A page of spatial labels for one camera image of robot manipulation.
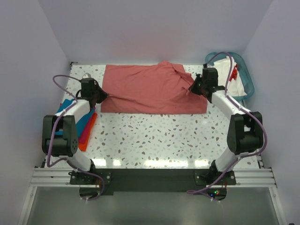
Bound white t shirt in bin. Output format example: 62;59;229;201
213;56;247;97

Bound folded orange t shirt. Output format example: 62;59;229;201
78;112;98;152

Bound purple cable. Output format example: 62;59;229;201
187;52;269;197
46;75;105;202

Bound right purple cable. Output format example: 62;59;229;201
187;52;269;197

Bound folded teal t shirt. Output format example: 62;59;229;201
55;99;95;138

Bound salmon pink t shirt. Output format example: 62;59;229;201
101;61;208;114

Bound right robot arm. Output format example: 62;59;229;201
189;67;264;184

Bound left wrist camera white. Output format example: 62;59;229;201
82;73;91;79

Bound aluminium rail frame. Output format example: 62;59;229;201
19;155;286;225

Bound teal plastic bin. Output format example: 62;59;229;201
205;52;255;102

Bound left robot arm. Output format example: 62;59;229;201
42;77;109;184

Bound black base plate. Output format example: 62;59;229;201
69;169;237;200

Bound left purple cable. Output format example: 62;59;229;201
46;75;105;202

